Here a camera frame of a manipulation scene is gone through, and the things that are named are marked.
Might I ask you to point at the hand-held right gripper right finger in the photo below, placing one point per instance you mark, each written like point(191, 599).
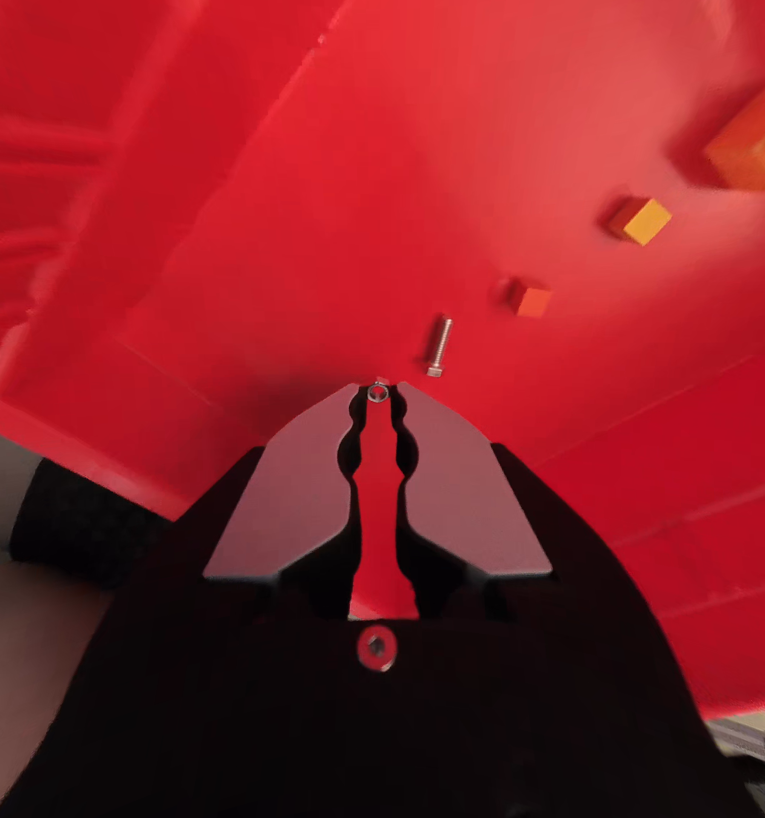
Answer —
point(475, 511)

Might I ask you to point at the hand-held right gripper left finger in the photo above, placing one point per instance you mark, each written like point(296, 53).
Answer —
point(280, 511)

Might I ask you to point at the red cube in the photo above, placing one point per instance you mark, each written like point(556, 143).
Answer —
point(530, 299)

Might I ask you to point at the red plastic bin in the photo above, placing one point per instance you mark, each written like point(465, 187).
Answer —
point(293, 192)

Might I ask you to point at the small metal nut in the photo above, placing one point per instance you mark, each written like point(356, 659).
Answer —
point(371, 390)

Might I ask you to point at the small metal screw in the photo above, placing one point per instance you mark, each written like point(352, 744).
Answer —
point(439, 347)

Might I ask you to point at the yellow cube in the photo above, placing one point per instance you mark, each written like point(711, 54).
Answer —
point(641, 220)

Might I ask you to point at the orange cube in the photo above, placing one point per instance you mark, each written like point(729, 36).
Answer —
point(756, 151)

